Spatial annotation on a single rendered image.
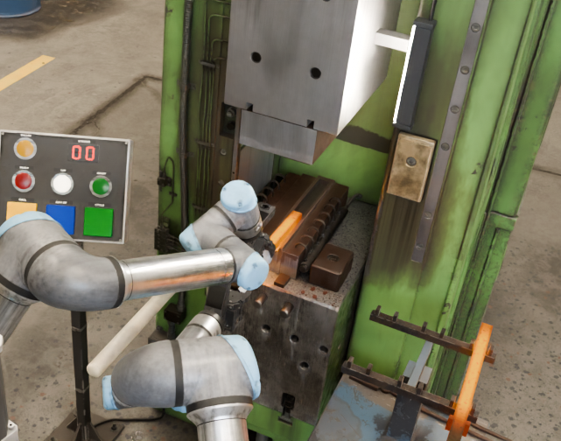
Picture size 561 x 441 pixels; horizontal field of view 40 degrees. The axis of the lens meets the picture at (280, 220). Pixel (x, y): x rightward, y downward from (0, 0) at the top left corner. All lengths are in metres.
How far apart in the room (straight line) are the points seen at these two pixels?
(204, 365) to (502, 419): 2.01
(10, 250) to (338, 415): 0.97
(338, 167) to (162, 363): 1.26
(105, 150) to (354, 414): 0.95
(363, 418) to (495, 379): 1.38
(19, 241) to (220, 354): 0.41
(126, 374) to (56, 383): 1.71
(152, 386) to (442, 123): 0.97
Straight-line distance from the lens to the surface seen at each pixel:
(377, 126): 2.32
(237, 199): 1.65
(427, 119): 1.90
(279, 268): 2.07
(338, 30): 1.73
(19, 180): 2.12
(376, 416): 2.05
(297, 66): 1.80
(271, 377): 2.25
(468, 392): 1.78
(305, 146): 1.86
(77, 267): 1.36
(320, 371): 2.15
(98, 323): 3.29
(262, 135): 1.90
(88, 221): 2.09
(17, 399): 3.03
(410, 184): 1.96
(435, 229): 2.03
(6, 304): 1.47
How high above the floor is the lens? 2.18
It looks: 33 degrees down
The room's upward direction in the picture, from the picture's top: 7 degrees clockwise
